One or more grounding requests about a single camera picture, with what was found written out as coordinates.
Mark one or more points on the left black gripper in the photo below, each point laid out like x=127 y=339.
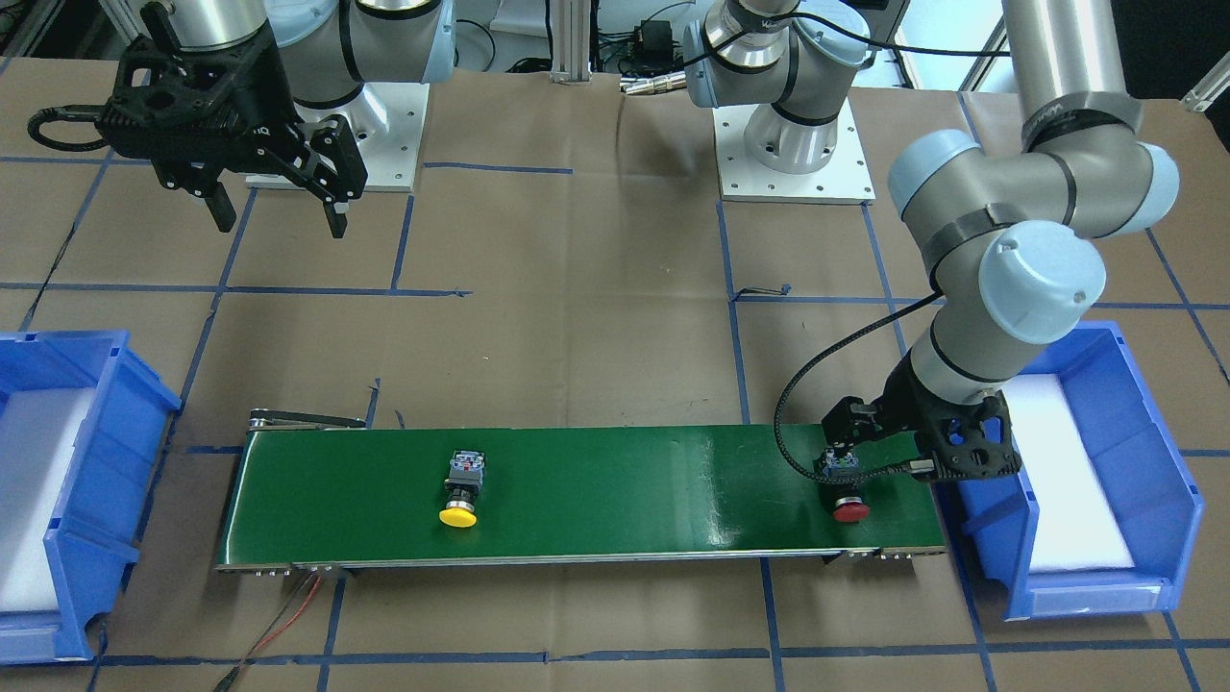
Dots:
x=900 y=404

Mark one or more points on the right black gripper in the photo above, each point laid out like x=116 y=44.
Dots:
x=270 y=112

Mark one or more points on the red push button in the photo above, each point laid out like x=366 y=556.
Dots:
x=840 y=494

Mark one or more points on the yellow push button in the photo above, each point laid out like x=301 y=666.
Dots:
x=467 y=470

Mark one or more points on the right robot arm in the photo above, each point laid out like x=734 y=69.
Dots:
x=329 y=49

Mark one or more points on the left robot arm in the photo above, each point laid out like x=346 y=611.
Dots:
x=1008 y=242

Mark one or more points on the white foam pad bin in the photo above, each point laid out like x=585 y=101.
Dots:
x=1076 y=530
x=38 y=437

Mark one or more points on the blue plastic bin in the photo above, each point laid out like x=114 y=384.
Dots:
x=90 y=542
x=1152 y=495

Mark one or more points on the green conveyor belt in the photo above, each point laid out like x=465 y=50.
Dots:
x=370 y=499

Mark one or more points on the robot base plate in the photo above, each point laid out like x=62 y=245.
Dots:
x=764 y=158
x=388 y=120

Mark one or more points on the aluminium frame post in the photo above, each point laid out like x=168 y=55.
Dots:
x=572 y=37

